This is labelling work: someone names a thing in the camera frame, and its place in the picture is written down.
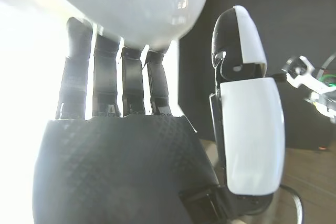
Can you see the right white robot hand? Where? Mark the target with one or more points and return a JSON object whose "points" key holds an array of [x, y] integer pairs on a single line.
{"points": [[118, 171]]}

